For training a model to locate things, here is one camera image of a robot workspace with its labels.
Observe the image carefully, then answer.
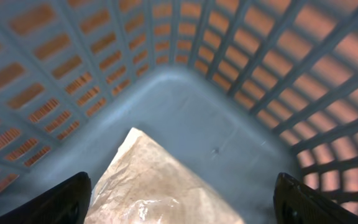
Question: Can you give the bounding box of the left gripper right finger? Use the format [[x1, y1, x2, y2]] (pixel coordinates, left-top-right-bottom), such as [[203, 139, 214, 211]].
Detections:
[[273, 172, 358, 224]]

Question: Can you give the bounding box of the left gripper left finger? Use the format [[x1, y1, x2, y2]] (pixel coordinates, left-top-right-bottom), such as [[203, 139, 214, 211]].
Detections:
[[0, 172, 91, 224]]

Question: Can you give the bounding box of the beige snack bag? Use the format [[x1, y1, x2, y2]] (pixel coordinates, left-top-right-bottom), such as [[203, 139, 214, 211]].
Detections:
[[85, 128, 243, 223]]

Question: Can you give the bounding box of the grey plastic mesh basket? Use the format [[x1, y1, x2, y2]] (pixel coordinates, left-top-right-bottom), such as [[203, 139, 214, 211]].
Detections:
[[0, 0, 358, 223]]

